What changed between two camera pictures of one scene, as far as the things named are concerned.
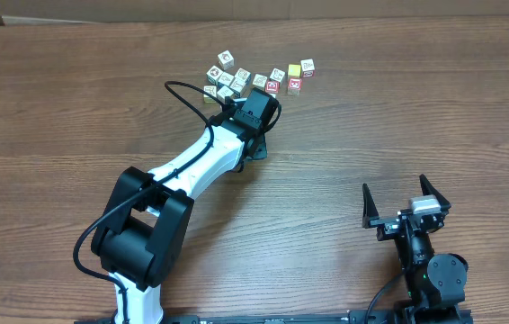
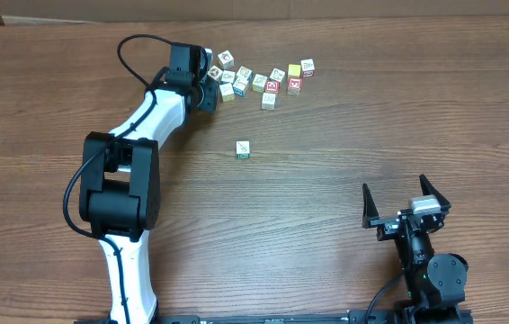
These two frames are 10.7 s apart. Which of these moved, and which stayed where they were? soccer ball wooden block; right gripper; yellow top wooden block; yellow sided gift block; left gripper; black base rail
Moved: yellow sided gift block; left gripper
Stayed: yellow top wooden block; soccer ball wooden block; black base rail; right gripper
